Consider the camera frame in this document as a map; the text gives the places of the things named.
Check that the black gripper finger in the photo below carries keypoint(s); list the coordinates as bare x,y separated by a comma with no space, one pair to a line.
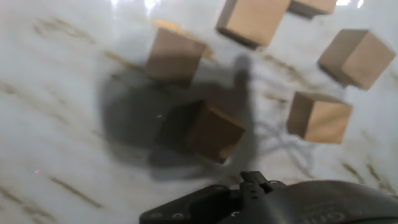
199,205

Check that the large wooden cube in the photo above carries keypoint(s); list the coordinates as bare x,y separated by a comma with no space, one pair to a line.
357,57
314,6
174,56
320,118
214,132
255,21

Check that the white marble pattern mat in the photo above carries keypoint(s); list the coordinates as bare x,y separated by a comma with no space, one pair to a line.
62,124

